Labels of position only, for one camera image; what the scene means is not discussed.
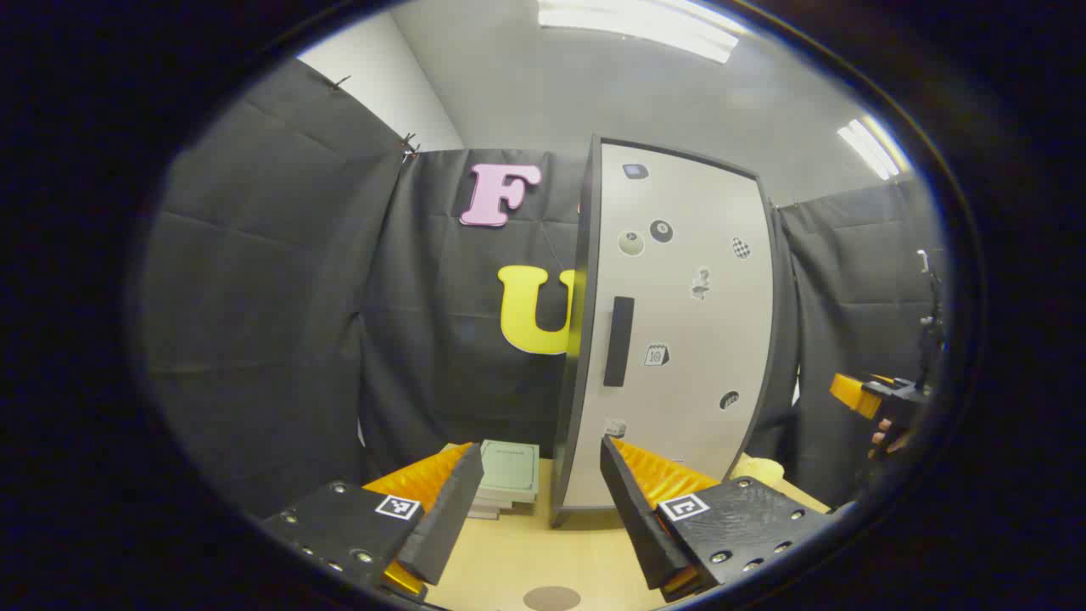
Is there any black backdrop cloth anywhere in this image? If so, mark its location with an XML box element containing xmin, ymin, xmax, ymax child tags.
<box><xmin>140</xmin><ymin>58</ymin><xmax>947</xmax><ymax>519</ymax></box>

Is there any round brown coaster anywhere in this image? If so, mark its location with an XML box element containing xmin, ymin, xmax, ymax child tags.
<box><xmin>523</xmin><ymin>586</ymin><xmax>583</xmax><ymax>611</ymax></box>

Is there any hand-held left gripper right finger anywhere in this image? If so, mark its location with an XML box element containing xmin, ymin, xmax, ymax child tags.
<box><xmin>600</xmin><ymin>435</ymin><xmax>837</xmax><ymax>603</ymax></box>

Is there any black cabinet door handle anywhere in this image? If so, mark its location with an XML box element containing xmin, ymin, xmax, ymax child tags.
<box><xmin>603</xmin><ymin>296</ymin><xmax>636</xmax><ymax>388</ymax></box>

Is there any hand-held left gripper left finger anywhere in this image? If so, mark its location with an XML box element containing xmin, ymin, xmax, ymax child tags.
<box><xmin>259</xmin><ymin>441</ymin><xmax>484</xmax><ymax>599</ymax></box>

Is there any white cabinet door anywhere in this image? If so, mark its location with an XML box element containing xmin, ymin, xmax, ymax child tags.
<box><xmin>562</xmin><ymin>143</ymin><xmax>775</xmax><ymax>510</ymax></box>

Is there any black metal stand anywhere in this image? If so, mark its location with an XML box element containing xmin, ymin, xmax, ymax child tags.
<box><xmin>916</xmin><ymin>249</ymin><xmax>949</xmax><ymax>391</ymax></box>

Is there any ceiling light panel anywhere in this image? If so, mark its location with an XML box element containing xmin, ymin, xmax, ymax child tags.
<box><xmin>537</xmin><ymin>0</ymin><xmax>747</xmax><ymax>64</ymax></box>
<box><xmin>837</xmin><ymin>117</ymin><xmax>902</xmax><ymax>181</ymax></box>

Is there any green book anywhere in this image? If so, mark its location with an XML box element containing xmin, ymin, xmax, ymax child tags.
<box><xmin>479</xmin><ymin>439</ymin><xmax>540</xmax><ymax>503</ymax></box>

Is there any dark grey cabinet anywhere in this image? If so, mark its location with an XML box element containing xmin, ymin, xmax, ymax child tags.
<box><xmin>550</xmin><ymin>133</ymin><xmax>786</xmax><ymax>529</ymax></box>

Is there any yellow plush toy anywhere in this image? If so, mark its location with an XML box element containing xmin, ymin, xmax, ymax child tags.
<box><xmin>731</xmin><ymin>456</ymin><xmax>786</xmax><ymax>489</ymax></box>

